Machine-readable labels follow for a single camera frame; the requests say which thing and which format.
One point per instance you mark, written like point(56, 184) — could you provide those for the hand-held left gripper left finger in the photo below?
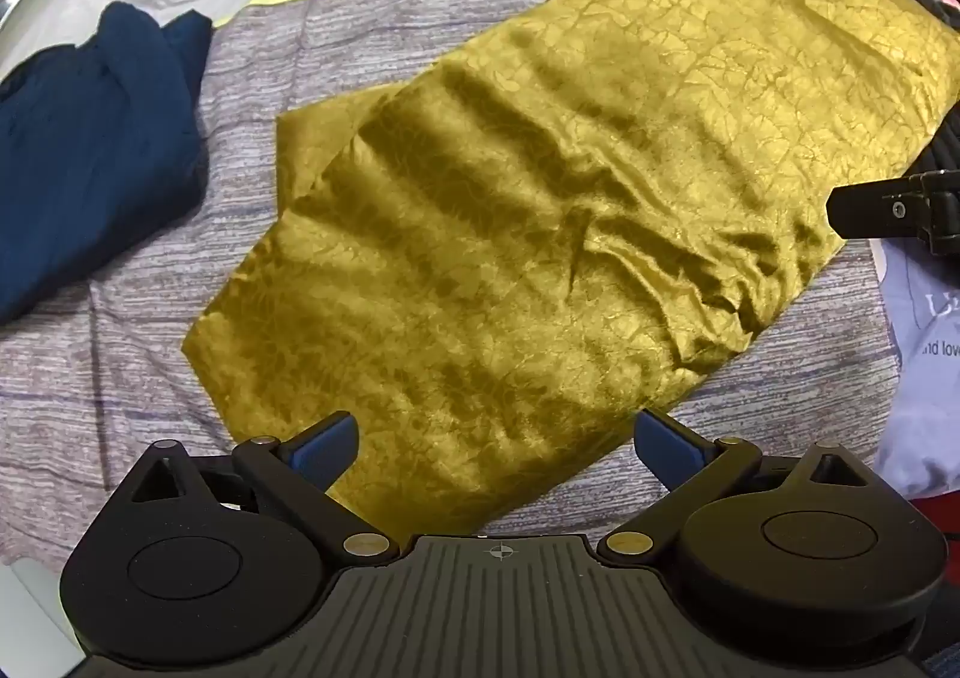
point(324, 451)

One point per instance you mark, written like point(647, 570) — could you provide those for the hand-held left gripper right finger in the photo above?
point(666, 449)

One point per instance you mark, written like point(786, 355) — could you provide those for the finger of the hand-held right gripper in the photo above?
point(877, 207)

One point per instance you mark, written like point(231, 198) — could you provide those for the yellow patterned garment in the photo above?
point(570, 198)

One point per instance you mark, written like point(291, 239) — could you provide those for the black knit cloth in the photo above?
point(941, 149)

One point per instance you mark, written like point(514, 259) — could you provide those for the white printed shirt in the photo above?
point(926, 378)

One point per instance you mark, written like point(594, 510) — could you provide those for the red cloth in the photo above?
point(937, 513)

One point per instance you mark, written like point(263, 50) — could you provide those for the navy blue garment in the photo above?
point(90, 145)

